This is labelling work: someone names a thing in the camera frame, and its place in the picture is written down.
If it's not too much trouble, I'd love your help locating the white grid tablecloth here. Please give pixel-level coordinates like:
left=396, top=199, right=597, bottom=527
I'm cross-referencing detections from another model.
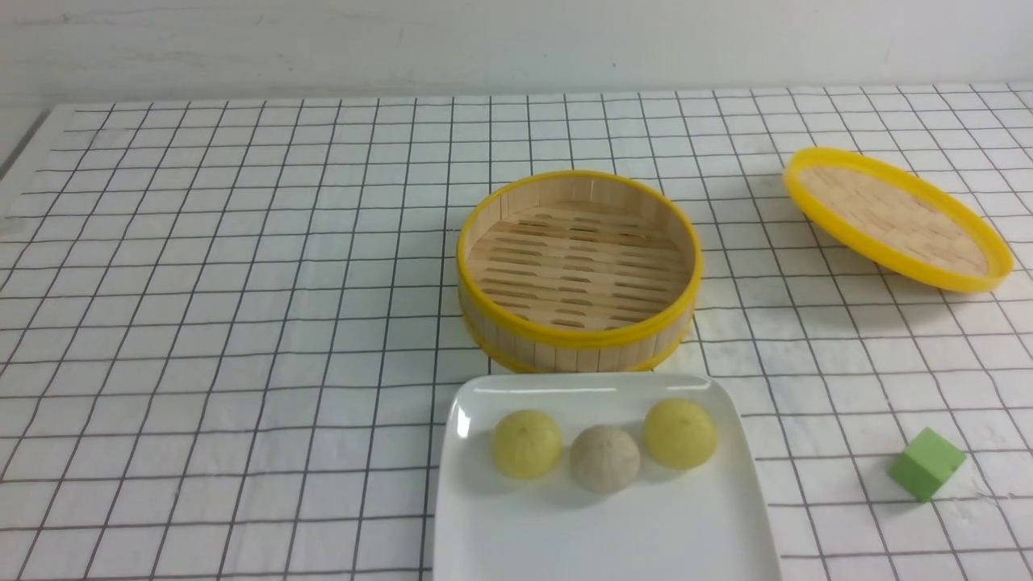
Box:
left=1, top=82, right=1031, bottom=580

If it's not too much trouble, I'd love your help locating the yellow steamed bun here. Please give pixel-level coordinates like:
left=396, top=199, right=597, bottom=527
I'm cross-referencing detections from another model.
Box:
left=490, top=409, right=563, bottom=481
left=641, top=398, right=718, bottom=470

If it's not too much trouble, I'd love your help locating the bamboo steamer basket yellow rim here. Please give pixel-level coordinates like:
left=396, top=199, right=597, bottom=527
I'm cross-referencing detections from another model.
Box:
left=455, top=170, right=705, bottom=373

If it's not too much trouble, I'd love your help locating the green foam cube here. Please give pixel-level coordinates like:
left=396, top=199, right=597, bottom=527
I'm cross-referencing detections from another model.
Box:
left=888, top=428, right=966, bottom=503

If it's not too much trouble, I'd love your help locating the beige steamed bun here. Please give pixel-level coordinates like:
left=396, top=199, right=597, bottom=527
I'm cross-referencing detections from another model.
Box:
left=569, top=425, right=641, bottom=494

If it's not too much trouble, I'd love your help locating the white square plate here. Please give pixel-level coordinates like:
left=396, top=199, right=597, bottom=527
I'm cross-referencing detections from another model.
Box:
left=433, top=372, right=782, bottom=580

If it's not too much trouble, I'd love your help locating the yellow rimmed woven steamer lid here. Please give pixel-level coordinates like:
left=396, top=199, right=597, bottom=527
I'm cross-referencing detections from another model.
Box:
left=783, top=147, right=1014, bottom=294

